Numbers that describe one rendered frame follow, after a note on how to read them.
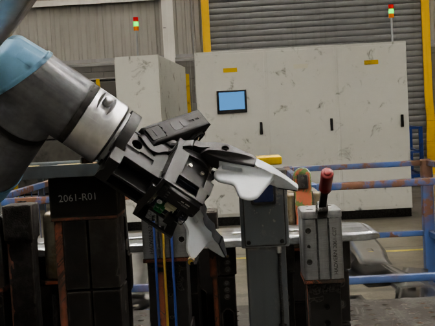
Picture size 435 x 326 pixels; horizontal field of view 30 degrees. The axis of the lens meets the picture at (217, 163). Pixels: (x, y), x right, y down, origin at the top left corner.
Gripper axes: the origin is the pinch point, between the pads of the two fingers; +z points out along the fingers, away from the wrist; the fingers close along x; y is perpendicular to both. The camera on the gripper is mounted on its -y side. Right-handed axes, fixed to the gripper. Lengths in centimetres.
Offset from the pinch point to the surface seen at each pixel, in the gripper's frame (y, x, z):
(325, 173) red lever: -25.6, -7.7, 11.0
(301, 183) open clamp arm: -58, -37, 22
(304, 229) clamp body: -28.4, -21.6, 17.0
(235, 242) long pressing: -33, -37, 12
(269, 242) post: -14.4, -15.4, 8.7
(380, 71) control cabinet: -732, -359, 245
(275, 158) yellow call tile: -21.9, -7.9, 2.6
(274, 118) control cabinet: -675, -457, 177
